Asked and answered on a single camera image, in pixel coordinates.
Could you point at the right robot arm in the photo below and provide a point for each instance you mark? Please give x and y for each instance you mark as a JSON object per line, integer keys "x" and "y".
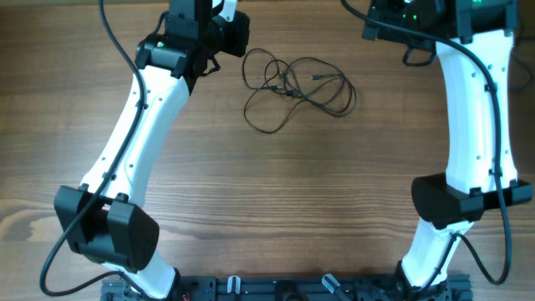
{"x": 473, "y": 41}

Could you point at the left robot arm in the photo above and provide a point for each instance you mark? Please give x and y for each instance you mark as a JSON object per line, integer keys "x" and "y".
{"x": 103, "y": 218}

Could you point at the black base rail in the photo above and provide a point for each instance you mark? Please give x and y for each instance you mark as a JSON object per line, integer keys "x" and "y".
{"x": 368, "y": 287}

